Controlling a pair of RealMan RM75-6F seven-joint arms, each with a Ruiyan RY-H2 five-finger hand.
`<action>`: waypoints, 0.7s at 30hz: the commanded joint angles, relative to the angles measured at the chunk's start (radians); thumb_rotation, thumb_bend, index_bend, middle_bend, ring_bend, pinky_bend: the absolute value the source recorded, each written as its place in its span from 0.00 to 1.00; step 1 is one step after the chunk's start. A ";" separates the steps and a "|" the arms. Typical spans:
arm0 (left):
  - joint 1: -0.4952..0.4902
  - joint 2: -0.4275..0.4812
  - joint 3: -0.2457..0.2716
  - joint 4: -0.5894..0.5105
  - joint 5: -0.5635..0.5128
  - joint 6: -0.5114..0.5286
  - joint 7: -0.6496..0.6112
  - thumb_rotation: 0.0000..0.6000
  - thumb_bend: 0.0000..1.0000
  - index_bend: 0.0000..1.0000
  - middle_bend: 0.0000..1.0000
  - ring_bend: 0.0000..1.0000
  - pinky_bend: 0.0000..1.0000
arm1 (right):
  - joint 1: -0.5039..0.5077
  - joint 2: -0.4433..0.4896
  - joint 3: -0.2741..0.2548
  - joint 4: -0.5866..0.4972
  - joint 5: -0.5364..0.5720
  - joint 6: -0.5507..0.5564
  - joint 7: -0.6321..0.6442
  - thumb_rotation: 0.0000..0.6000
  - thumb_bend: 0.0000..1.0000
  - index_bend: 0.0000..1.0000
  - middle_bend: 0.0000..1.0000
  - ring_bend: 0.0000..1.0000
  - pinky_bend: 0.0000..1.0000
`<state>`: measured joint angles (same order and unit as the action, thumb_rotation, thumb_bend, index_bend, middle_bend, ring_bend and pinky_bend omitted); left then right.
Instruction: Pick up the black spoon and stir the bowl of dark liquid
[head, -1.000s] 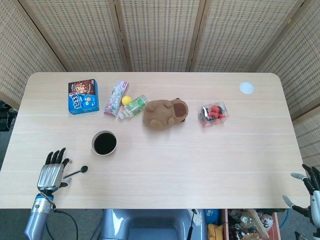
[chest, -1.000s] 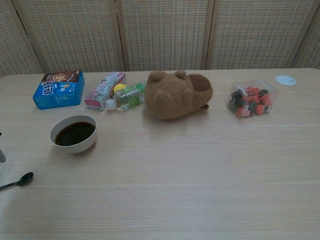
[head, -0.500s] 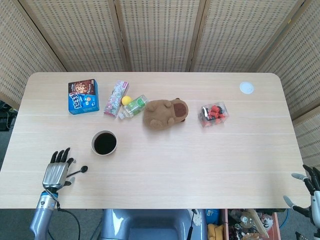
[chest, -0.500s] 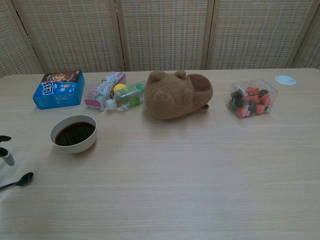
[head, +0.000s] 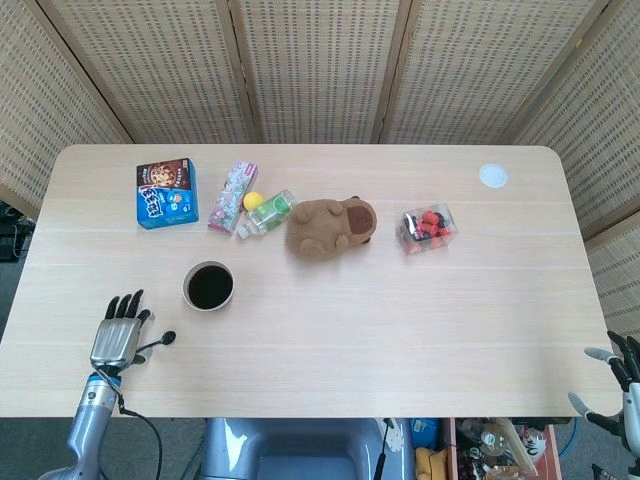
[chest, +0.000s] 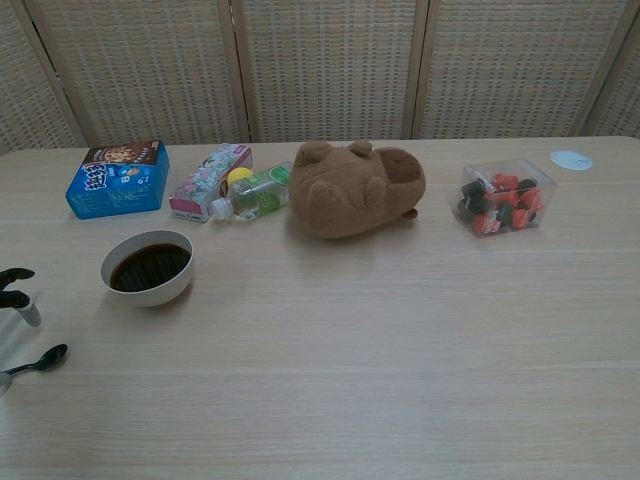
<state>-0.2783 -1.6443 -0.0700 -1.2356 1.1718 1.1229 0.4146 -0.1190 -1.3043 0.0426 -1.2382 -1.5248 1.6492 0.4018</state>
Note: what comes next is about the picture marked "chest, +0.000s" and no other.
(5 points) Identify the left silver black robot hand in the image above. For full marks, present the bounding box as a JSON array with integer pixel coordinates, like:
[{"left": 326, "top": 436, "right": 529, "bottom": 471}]
[{"left": 0, "top": 268, "right": 42, "bottom": 394}]

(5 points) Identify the black plastic spoon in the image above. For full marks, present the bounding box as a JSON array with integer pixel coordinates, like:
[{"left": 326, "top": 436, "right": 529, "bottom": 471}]
[{"left": 0, "top": 343, "right": 69, "bottom": 377}]

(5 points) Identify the cup of dark coffee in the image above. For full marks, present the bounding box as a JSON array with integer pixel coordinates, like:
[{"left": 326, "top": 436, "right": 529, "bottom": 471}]
[{"left": 100, "top": 229, "right": 195, "bottom": 308}]

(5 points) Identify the blue snack box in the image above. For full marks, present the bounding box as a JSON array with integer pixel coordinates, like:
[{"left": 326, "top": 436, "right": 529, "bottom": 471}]
[{"left": 65, "top": 139, "right": 171, "bottom": 221}]

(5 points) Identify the pink snack packet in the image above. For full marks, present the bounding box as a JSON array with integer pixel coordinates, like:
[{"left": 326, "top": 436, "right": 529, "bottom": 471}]
[{"left": 168, "top": 142, "right": 254, "bottom": 223}]

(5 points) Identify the brown capybara plush toy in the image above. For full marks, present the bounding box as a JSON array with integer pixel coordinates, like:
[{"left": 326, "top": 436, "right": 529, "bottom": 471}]
[{"left": 289, "top": 139, "right": 428, "bottom": 241}]

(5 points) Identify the clear bottle with green label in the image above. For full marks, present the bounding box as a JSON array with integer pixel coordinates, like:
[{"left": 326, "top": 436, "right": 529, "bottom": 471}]
[{"left": 209, "top": 160, "right": 295, "bottom": 224}]

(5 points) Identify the woven bamboo folding screen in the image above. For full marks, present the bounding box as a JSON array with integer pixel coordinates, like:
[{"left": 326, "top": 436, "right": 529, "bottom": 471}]
[{"left": 0, "top": 0, "right": 640, "bottom": 157}]

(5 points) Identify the clear box of red black pieces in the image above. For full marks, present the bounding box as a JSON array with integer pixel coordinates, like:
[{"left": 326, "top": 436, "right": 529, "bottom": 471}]
[{"left": 452, "top": 157, "right": 559, "bottom": 241}]

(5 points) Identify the white round table grommet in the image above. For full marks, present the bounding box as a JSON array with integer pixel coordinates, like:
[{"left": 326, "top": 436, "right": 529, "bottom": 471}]
[{"left": 549, "top": 148, "right": 595, "bottom": 173}]

